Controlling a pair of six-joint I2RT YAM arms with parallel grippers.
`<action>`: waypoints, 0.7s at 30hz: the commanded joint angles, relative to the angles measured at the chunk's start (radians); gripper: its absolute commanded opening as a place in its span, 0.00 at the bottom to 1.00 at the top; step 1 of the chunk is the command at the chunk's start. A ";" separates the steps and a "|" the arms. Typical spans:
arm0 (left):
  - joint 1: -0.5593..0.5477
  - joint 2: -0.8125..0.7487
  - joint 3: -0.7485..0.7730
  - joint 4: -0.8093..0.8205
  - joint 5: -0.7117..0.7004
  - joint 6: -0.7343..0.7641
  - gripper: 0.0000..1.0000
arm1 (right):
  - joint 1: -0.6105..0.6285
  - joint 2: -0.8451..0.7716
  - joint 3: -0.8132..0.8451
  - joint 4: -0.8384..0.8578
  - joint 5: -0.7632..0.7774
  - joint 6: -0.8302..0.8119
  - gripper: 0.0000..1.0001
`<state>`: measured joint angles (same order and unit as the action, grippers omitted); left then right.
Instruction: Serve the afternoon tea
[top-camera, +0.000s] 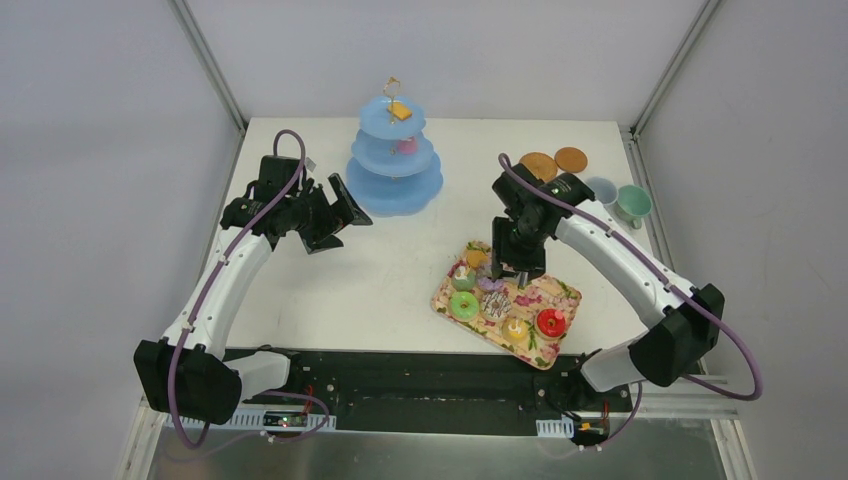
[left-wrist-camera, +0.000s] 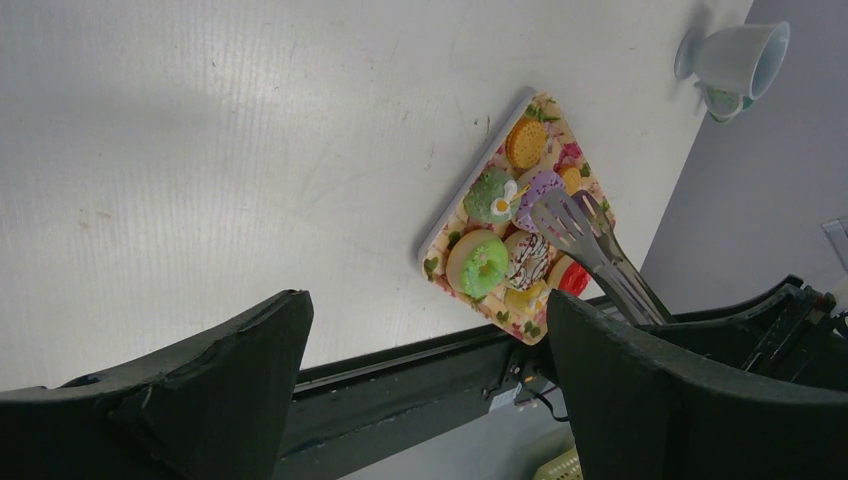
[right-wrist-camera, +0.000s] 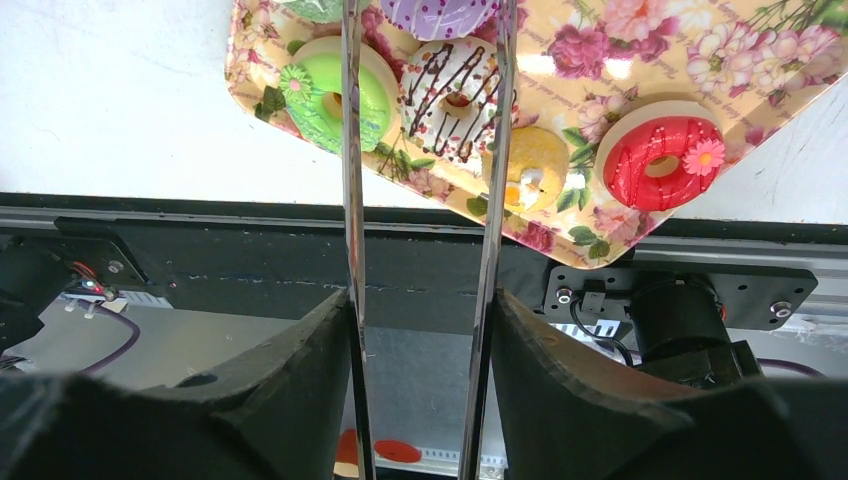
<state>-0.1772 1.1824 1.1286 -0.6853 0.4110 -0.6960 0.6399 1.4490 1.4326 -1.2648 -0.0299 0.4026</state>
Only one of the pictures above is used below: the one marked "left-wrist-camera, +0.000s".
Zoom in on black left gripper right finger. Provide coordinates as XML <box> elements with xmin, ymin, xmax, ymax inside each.
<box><xmin>547</xmin><ymin>293</ymin><xmax>847</xmax><ymax>479</ymax></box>

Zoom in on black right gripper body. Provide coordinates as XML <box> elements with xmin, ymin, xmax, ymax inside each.
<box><xmin>640</xmin><ymin>275</ymin><xmax>847</xmax><ymax>391</ymax></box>

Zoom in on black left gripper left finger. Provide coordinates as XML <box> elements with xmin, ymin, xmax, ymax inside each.
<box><xmin>1</xmin><ymin>290</ymin><xmax>314</xmax><ymax>479</ymax></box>

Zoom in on metal serving tongs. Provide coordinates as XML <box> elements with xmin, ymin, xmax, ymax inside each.
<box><xmin>531</xmin><ymin>190</ymin><xmax>675</xmax><ymax>325</ymax></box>

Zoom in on purple frosted donut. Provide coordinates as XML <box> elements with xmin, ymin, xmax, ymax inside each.
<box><xmin>512</xmin><ymin>166</ymin><xmax>564</xmax><ymax>233</ymax></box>

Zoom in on yellow frosted donut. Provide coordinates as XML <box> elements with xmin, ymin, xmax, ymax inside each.
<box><xmin>504</xmin><ymin>280</ymin><xmax>551</xmax><ymax>317</ymax></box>

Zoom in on red frosted donut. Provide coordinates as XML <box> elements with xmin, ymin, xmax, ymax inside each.
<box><xmin>547</xmin><ymin>255</ymin><xmax>590</xmax><ymax>296</ymax></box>

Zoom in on chocolate drizzle white donut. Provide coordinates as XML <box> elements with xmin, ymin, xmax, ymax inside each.
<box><xmin>505</xmin><ymin>231</ymin><xmax>550</xmax><ymax>291</ymax></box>

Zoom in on light green frosted donut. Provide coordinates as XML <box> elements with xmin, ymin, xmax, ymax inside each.
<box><xmin>445</xmin><ymin>229</ymin><xmax>509</xmax><ymax>299</ymax></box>

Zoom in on floral rectangular tray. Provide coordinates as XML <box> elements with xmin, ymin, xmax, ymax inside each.
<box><xmin>418</xmin><ymin>90</ymin><xmax>615</xmax><ymax>345</ymax></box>

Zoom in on green teacup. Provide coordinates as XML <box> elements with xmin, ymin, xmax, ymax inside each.
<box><xmin>695</xmin><ymin>82</ymin><xmax>754</xmax><ymax>123</ymax></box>

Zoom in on round orange biscuit middle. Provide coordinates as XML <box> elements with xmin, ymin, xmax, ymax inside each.
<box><xmin>558</xmin><ymin>166</ymin><xmax>582</xmax><ymax>195</ymax></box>

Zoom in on round orange biscuit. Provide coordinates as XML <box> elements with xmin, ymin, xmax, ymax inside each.
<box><xmin>558</xmin><ymin>166</ymin><xmax>582</xmax><ymax>195</ymax></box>
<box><xmin>505</xmin><ymin>117</ymin><xmax>547</xmax><ymax>169</ymax></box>

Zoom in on dark green flower donut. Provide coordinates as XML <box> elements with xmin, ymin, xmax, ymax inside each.
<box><xmin>463</xmin><ymin>167</ymin><xmax>519</xmax><ymax>224</ymax></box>

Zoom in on light blue teacup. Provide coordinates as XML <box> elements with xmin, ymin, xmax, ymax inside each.
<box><xmin>673</xmin><ymin>22</ymin><xmax>791</xmax><ymax>100</ymax></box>

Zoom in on round orange biscuit top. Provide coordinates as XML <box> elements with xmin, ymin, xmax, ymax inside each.
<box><xmin>505</xmin><ymin>117</ymin><xmax>547</xmax><ymax>169</ymax></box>

